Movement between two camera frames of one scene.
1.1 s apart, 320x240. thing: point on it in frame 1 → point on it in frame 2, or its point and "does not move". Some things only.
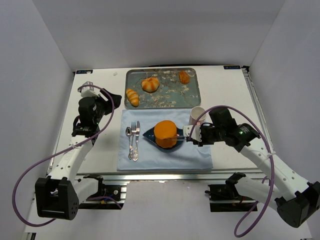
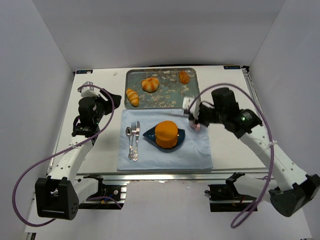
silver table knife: (135, 154) does not move
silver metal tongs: (179, 139) → (175, 115)
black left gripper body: (106, 101) does not move
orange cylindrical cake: (165, 133) does not move
